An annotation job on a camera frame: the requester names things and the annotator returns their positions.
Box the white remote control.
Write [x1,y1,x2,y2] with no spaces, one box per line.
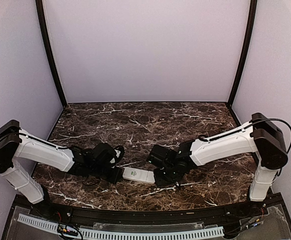
[122,167,155,184]

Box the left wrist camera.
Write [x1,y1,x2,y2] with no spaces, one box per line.
[109,145,125,168]

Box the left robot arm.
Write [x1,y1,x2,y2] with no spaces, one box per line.
[0,119,125,218]

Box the black frame post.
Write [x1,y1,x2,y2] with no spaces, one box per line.
[227,0,258,109]
[35,0,68,108]

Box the black front rail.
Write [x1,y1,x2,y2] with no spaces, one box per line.
[51,202,249,225]

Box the white slotted cable duct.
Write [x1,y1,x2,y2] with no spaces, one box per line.
[17,213,225,240]

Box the left black frame post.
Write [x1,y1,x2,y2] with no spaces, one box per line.
[35,0,68,108]

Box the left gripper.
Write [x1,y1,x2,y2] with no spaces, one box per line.
[89,164,123,185]

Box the right black frame post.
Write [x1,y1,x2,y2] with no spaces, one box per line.
[227,0,258,109]

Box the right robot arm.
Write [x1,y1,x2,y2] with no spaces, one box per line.
[146,112,291,217]

